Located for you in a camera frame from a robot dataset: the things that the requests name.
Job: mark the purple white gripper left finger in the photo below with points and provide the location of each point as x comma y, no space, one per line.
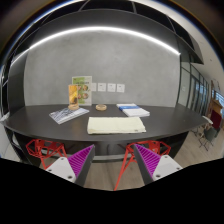
76,167

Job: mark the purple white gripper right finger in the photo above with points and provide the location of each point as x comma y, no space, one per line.
153,166

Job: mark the cream folded towel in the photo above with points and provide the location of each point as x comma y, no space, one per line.
115,125

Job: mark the blue grey magazine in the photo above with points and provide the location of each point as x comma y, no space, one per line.
64,115

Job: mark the white blue book stack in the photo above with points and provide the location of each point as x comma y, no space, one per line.
132,110

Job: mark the dark chair in background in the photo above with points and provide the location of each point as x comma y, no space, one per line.
208,136

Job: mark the small wooden round dish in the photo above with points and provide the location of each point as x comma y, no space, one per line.
101,107

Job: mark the orange card on wooden stand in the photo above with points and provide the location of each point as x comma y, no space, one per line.
73,97

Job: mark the green white standing poster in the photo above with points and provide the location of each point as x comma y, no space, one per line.
84,84

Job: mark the curved ceiling light strip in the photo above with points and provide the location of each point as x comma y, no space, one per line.
104,29

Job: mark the red wire chair right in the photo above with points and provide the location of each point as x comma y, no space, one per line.
158,147

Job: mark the red wire chair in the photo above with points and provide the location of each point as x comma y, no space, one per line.
44,149
158,147

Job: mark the red wire chair left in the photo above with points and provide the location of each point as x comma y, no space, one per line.
44,149

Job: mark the white wall socket panel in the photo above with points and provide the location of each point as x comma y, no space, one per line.
108,87

